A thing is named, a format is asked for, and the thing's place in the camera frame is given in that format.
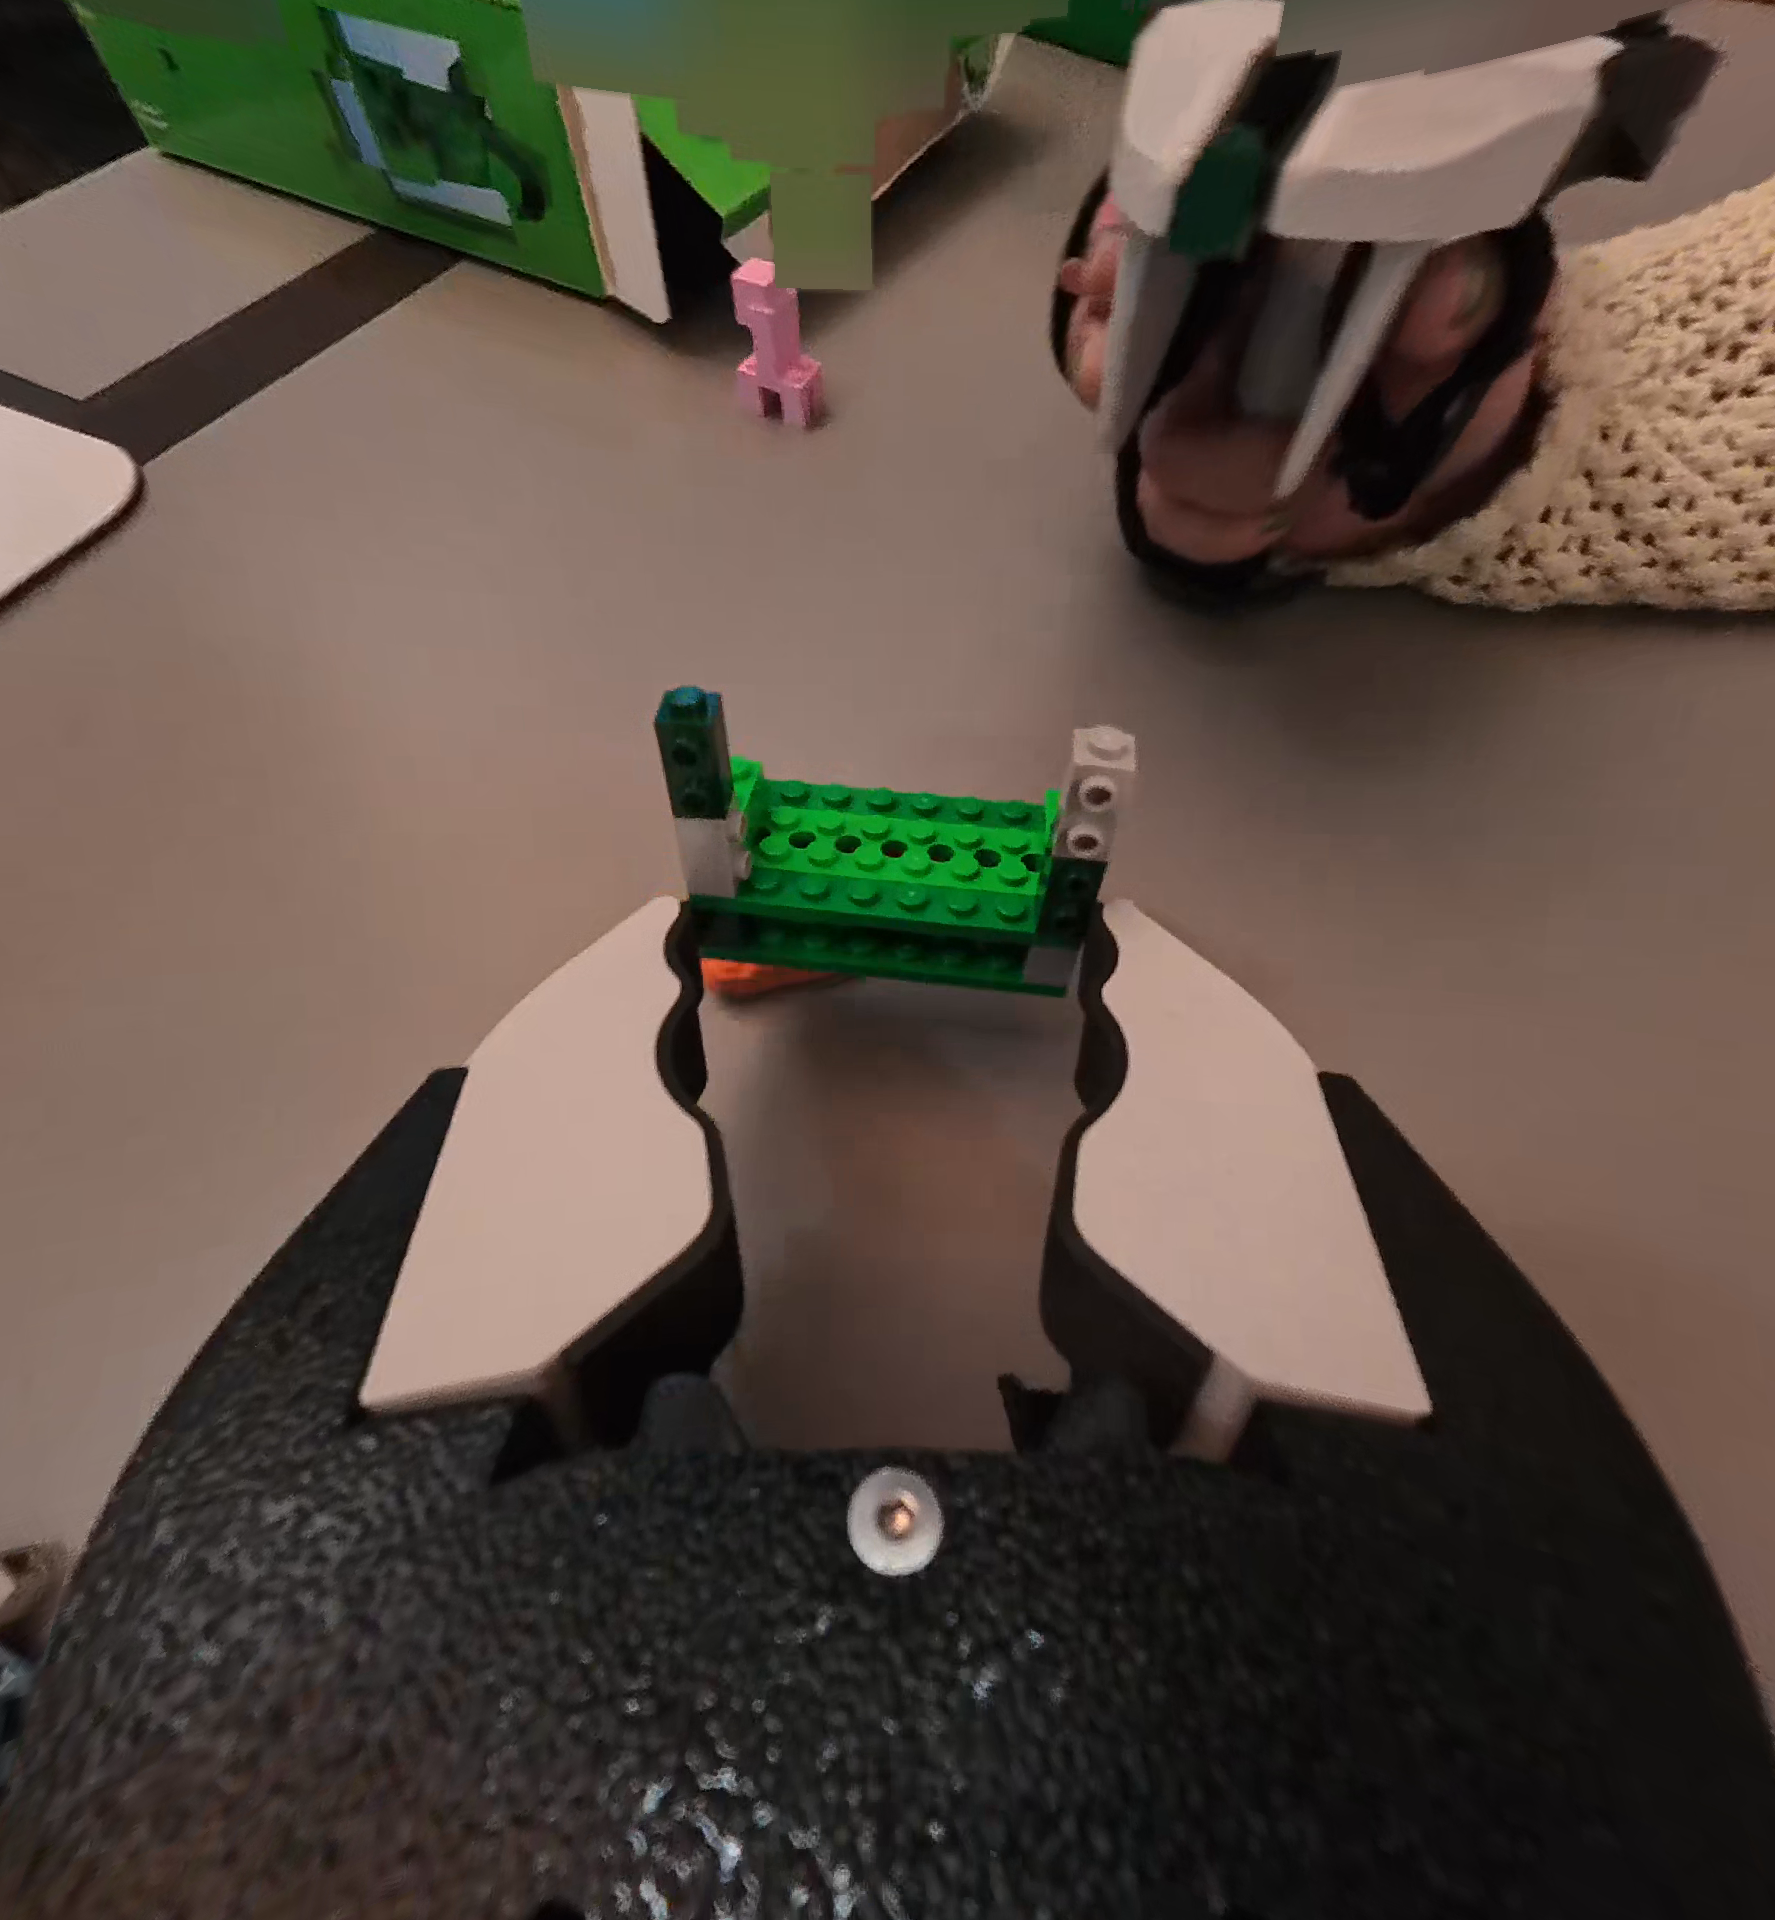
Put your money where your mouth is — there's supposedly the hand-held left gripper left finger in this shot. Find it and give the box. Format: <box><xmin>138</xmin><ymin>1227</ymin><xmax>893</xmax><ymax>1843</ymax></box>
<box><xmin>360</xmin><ymin>898</ymin><xmax>746</xmax><ymax>1449</ymax></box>

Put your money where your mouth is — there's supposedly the person's right forearm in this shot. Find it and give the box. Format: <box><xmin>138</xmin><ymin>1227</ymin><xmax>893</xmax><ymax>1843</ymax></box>
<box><xmin>1330</xmin><ymin>141</ymin><xmax>1775</xmax><ymax>618</ymax></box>

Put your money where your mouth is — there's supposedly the green lego assembly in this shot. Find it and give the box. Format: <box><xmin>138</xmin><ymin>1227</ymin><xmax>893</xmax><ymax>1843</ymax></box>
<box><xmin>655</xmin><ymin>687</ymin><xmax>1139</xmax><ymax>1000</ymax></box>

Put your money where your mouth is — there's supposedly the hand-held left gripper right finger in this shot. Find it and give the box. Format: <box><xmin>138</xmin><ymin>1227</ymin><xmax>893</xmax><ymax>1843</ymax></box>
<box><xmin>1041</xmin><ymin>898</ymin><xmax>1436</xmax><ymax>1464</ymax></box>

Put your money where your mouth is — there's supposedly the small dark green lego brick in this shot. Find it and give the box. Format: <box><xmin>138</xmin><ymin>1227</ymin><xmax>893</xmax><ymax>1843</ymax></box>
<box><xmin>1170</xmin><ymin>127</ymin><xmax>1276</xmax><ymax>258</ymax></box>

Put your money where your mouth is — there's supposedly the person's right hand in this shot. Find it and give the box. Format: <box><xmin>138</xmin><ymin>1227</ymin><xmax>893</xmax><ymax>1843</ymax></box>
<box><xmin>1055</xmin><ymin>186</ymin><xmax>1520</xmax><ymax>565</ymax></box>

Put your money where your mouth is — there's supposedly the green lego set box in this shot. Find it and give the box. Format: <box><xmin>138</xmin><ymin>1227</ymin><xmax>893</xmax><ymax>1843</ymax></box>
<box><xmin>79</xmin><ymin>0</ymin><xmax>1009</xmax><ymax>323</ymax></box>

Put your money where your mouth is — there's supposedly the pink lego pig figure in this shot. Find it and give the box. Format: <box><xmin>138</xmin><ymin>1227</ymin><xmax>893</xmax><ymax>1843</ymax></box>
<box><xmin>731</xmin><ymin>258</ymin><xmax>829</xmax><ymax>432</ymax></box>

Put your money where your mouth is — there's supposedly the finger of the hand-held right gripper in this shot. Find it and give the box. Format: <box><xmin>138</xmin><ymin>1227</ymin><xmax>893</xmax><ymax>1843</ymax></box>
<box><xmin>1267</xmin><ymin>36</ymin><xmax>1628</xmax><ymax>506</ymax></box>
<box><xmin>1094</xmin><ymin>0</ymin><xmax>1289</xmax><ymax>456</ymax></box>

